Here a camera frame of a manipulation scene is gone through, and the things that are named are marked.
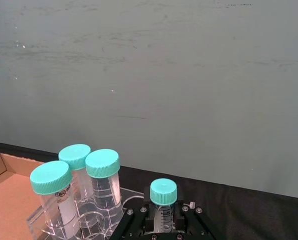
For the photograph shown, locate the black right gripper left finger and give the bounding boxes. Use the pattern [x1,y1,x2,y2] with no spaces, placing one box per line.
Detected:
[108,186,155,240]

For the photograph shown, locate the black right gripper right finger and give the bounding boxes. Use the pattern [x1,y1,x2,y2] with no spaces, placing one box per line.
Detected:
[175,191,224,240]

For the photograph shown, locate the small teal-capped clear tube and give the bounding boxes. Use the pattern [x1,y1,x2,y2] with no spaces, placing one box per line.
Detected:
[149,178,178,235]

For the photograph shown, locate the clear plastic tube rack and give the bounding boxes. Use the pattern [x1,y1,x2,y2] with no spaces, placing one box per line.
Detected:
[26,186,145,240]

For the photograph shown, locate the black table cloth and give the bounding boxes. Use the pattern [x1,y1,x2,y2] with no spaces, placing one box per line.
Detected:
[0,140,298,240]

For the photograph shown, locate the labelled teal-capped clear tube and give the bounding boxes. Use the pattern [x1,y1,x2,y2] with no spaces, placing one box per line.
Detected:
[29,160,80,238]

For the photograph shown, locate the shallow brown cardboard tray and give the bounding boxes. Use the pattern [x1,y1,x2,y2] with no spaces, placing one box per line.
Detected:
[0,152,55,240]

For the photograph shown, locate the plain pale wall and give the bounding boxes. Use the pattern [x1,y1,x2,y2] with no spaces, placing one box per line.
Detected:
[0,0,298,201]

